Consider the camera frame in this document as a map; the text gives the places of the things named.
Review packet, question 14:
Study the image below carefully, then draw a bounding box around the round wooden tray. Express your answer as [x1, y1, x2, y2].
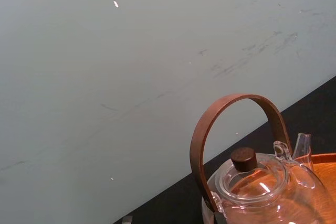
[293, 152, 336, 224]

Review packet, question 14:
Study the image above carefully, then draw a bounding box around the glass teapot lid with knob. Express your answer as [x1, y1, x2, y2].
[214, 147, 290, 208]

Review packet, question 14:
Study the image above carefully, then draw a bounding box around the black table cloth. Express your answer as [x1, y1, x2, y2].
[113, 76, 336, 224]

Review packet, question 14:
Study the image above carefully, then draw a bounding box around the glass teapot with wooden handle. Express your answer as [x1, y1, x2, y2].
[189, 93, 336, 224]

